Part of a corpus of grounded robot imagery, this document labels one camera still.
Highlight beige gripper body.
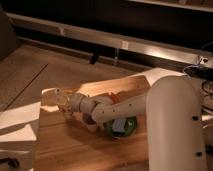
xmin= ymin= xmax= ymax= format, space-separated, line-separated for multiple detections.
xmin=68 ymin=93 xmax=96 ymax=114

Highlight clear plastic bottle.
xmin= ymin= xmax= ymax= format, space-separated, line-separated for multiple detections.
xmin=54 ymin=88 xmax=76 ymax=119

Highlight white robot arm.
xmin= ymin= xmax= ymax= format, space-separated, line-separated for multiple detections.
xmin=69 ymin=75 xmax=207 ymax=171

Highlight translucent plastic cup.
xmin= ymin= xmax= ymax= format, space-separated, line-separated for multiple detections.
xmin=82 ymin=113 xmax=98 ymax=132

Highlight blue sponge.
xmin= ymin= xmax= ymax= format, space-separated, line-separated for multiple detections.
xmin=112 ymin=118 xmax=126 ymax=133

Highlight green frying pan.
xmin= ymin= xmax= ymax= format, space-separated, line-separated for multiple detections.
xmin=103 ymin=116 xmax=137 ymax=138

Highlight dark chair corner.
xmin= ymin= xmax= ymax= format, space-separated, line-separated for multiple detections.
xmin=0 ymin=5 xmax=20 ymax=61

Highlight white long rail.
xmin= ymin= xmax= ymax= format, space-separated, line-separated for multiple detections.
xmin=6 ymin=13 xmax=213 ymax=67

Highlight black cables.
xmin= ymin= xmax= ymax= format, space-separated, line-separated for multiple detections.
xmin=182 ymin=43 xmax=213 ymax=158

